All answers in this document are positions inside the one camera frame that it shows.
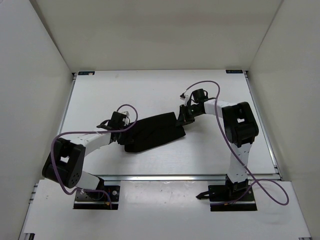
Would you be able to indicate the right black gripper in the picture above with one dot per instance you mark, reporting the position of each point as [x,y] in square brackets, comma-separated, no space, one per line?
[184,118]

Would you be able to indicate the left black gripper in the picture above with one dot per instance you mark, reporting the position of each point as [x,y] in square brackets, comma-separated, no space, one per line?
[127,126]

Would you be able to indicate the black skirt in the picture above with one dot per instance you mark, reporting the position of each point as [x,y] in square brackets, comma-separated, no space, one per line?
[151,132]

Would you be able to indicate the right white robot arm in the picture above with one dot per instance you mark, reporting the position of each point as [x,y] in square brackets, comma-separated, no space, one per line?
[239,129]

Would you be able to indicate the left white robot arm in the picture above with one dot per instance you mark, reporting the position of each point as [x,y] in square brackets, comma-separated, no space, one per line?
[69,155]

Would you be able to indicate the right blue table label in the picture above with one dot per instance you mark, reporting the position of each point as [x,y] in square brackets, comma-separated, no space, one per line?
[234,71]

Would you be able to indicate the blue table label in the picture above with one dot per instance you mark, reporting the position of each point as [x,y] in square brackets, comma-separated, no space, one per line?
[86,73]
[234,71]

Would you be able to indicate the left blue table label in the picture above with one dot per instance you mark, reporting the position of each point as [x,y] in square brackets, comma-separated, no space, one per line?
[86,73]

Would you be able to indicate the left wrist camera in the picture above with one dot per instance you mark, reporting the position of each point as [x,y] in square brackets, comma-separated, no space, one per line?
[127,117]

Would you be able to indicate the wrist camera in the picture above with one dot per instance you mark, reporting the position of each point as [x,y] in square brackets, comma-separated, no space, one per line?
[187,99]
[127,117]

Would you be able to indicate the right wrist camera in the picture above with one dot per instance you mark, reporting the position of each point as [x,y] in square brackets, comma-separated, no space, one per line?
[187,99]

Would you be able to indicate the aluminium table rail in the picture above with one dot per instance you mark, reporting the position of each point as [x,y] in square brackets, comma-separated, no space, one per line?
[162,178]

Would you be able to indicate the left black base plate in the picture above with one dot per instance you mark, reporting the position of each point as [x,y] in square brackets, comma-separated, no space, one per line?
[98,200]

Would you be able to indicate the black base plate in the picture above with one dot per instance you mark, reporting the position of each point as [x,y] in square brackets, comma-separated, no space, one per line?
[98,200]
[221,199]

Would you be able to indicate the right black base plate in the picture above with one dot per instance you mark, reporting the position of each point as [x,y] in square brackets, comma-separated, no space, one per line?
[221,199]

